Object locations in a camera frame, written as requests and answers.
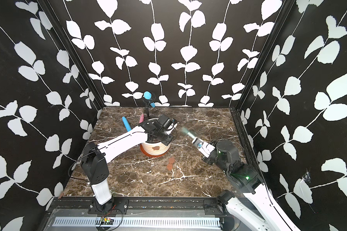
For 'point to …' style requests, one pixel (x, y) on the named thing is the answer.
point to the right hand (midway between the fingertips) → (201, 139)
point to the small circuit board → (106, 221)
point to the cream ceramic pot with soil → (157, 149)
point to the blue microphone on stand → (147, 95)
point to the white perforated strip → (84, 222)
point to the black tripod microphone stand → (147, 109)
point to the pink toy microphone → (141, 119)
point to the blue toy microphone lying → (127, 127)
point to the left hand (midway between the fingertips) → (169, 135)
